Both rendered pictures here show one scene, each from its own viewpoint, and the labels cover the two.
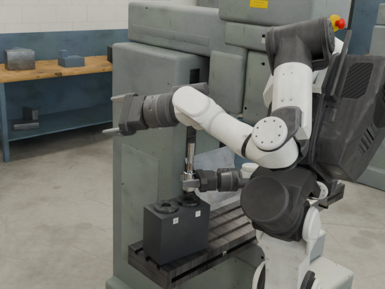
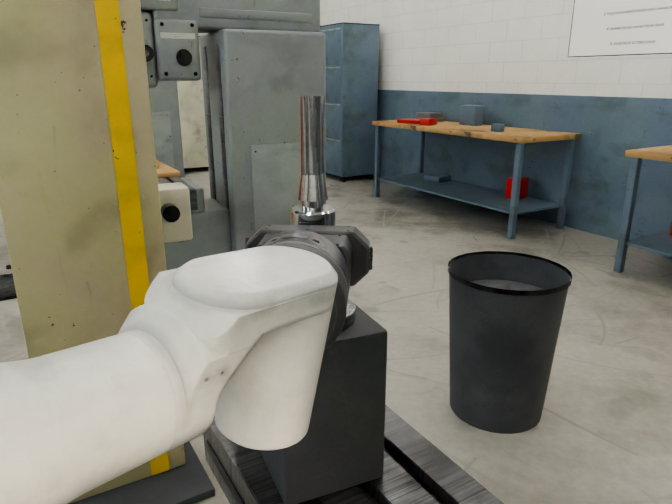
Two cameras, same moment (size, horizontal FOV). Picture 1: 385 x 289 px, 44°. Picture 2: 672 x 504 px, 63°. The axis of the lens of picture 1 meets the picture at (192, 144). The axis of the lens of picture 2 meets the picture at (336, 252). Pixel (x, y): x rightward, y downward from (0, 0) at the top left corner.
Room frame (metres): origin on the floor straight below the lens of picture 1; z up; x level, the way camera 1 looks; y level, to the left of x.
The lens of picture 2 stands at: (1.78, -0.53, 1.35)
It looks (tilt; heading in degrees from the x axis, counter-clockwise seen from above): 18 degrees down; 105
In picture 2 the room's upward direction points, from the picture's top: straight up
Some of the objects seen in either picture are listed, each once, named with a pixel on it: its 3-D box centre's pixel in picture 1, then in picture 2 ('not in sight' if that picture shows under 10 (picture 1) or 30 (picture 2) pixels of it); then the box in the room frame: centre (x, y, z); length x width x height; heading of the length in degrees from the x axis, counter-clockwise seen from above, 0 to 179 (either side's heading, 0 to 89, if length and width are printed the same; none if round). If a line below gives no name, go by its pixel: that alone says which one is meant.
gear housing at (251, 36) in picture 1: (272, 36); not in sight; (2.03, -0.31, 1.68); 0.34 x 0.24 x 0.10; 45
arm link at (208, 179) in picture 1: (213, 180); (302, 273); (1.64, -0.09, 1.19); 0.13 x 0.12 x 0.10; 11
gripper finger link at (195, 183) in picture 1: (191, 184); not in sight; (1.59, 0.00, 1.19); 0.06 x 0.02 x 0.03; 101
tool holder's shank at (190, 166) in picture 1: (190, 156); (312, 153); (1.62, 0.00, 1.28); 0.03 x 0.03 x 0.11
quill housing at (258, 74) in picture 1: (274, 87); not in sight; (2.01, -0.34, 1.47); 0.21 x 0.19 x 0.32; 135
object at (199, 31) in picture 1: (195, 28); not in sight; (2.35, 0.02, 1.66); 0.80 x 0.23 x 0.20; 45
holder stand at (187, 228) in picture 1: (176, 226); (300, 367); (1.59, 0.04, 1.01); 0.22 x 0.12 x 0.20; 128
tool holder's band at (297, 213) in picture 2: (189, 172); (312, 212); (1.62, 0.00, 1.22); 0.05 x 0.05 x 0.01
